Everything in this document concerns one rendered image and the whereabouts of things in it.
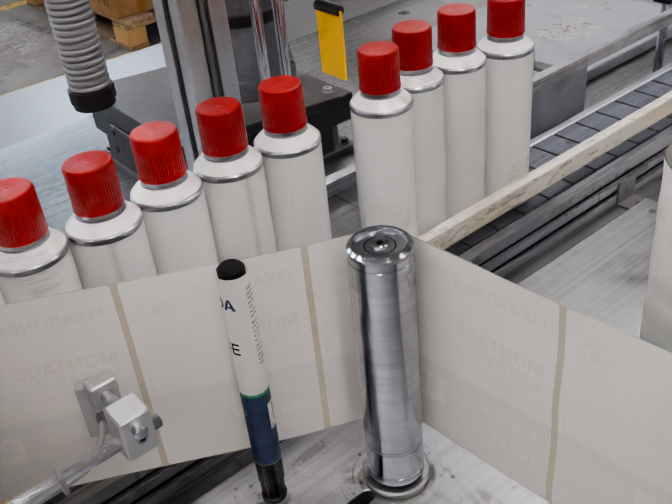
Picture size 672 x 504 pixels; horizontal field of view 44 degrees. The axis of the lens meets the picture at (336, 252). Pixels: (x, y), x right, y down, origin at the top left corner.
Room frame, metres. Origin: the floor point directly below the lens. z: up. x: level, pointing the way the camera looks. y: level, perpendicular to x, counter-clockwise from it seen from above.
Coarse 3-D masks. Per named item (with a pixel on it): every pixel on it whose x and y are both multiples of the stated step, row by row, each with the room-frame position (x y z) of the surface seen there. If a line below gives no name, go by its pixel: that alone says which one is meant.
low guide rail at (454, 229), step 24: (624, 120) 0.80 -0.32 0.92; (648, 120) 0.81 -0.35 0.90; (600, 144) 0.76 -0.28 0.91; (552, 168) 0.71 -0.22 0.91; (576, 168) 0.74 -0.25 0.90; (504, 192) 0.68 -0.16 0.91; (528, 192) 0.69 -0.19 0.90; (456, 216) 0.64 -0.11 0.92; (480, 216) 0.65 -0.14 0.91; (432, 240) 0.61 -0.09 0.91; (456, 240) 0.63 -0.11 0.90
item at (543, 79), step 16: (656, 16) 0.96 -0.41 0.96; (624, 32) 0.92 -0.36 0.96; (640, 32) 0.93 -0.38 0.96; (592, 48) 0.89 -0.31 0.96; (608, 48) 0.89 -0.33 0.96; (560, 64) 0.85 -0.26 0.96; (576, 64) 0.86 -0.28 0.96; (544, 80) 0.82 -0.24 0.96; (336, 176) 0.66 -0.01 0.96; (352, 176) 0.66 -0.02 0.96; (336, 192) 0.65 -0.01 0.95
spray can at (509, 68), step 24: (504, 0) 0.71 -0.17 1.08; (504, 24) 0.71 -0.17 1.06; (480, 48) 0.72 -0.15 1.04; (504, 48) 0.70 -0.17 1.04; (528, 48) 0.71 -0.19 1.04; (504, 72) 0.70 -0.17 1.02; (528, 72) 0.71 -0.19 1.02; (504, 96) 0.70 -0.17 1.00; (528, 96) 0.71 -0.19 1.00; (504, 120) 0.70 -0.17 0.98; (528, 120) 0.71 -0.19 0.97; (504, 144) 0.70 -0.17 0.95; (528, 144) 0.71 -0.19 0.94; (504, 168) 0.70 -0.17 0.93; (528, 168) 0.71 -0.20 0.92
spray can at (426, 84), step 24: (408, 24) 0.68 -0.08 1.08; (408, 48) 0.66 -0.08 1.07; (408, 72) 0.66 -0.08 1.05; (432, 72) 0.66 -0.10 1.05; (432, 96) 0.65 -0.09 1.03; (432, 120) 0.65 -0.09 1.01; (432, 144) 0.65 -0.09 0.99; (432, 168) 0.65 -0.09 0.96; (432, 192) 0.65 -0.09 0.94; (432, 216) 0.65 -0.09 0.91
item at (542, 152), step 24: (624, 96) 0.93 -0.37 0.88; (648, 96) 0.92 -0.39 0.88; (600, 120) 0.87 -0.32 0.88; (552, 144) 0.83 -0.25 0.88; (576, 144) 0.82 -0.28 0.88; (624, 144) 0.81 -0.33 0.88; (600, 168) 0.77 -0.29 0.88; (552, 192) 0.72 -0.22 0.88; (504, 216) 0.69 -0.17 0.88; (480, 240) 0.65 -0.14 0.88
